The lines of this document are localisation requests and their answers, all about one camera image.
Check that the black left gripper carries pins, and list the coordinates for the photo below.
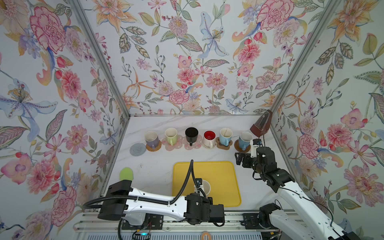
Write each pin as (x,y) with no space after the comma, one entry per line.
(211,203)

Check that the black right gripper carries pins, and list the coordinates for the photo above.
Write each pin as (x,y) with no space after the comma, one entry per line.
(247,157)

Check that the blue handle mug front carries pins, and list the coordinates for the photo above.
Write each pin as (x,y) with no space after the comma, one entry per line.
(225,136)

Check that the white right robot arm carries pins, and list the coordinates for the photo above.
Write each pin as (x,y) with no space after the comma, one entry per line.
(318,226)

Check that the pink handle mug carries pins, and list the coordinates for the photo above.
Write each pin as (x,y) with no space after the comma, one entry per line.
(205,188)

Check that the pink flower coaster front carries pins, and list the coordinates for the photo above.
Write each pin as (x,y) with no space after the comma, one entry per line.
(178,145)

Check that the yellow tray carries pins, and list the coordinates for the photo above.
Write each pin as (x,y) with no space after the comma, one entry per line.
(220,175)

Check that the pink flower coaster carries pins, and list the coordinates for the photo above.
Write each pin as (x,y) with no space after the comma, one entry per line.
(195,145)
(178,145)

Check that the brown wooden metronome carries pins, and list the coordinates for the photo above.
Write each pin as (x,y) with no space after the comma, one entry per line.
(262,125)

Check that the round brown wooden coaster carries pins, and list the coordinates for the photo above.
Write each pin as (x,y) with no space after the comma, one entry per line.
(239,149)

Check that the blue mug row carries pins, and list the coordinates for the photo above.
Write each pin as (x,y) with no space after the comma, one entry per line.
(245,139)

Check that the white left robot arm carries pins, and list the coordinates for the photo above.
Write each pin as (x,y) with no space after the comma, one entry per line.
(130,204)

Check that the round rattan woven coaster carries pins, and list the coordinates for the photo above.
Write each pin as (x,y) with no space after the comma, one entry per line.
(153,146)

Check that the red inside white mug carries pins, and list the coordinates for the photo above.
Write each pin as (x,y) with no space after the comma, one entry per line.
(209,136)

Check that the aluminium corner post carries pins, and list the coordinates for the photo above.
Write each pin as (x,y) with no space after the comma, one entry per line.
(99,56)
(320,26)

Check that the green silicone spatula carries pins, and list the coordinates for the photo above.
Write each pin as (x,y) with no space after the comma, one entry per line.
(126,174)

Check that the orange ring tape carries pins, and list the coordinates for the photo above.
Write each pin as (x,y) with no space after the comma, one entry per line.
(206,236)

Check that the multicolour woven round coaster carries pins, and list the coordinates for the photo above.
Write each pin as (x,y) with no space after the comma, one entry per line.
(209,145)

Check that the aluminium rail base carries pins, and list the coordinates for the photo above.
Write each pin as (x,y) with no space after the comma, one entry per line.
(238,226)

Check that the aluminium corner post left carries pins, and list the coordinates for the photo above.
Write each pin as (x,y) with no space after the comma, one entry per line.
(99,56)

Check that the green mug white inside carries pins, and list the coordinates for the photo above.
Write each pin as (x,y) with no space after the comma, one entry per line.
(171,136)

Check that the aluminium corner post right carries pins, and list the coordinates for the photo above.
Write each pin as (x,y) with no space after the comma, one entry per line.
(320,26)

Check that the grey blue woven coaster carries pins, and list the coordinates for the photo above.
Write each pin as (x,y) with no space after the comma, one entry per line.
(138,149)

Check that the purple handle mug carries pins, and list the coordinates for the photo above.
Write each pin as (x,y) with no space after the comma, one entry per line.
(151,136)

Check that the brown paw print coaster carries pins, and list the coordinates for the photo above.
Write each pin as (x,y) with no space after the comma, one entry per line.
(223,147)

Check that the black mug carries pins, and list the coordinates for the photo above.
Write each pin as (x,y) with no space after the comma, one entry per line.
(191,135)

